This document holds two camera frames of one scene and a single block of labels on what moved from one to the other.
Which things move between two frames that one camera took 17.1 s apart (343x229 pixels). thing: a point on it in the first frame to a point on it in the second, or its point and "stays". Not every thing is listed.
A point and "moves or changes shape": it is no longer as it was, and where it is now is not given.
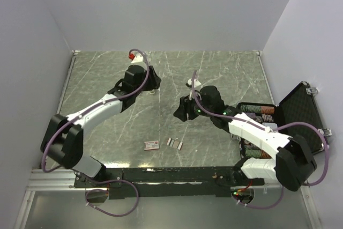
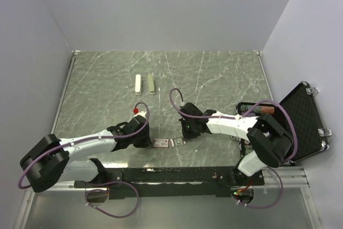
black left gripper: [154, 80] to [147, 142]
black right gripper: [185, 106] to [187, 135]
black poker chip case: [302, 105] stays
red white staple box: [153, 145] moves or changes shape
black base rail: [147, 183] stays
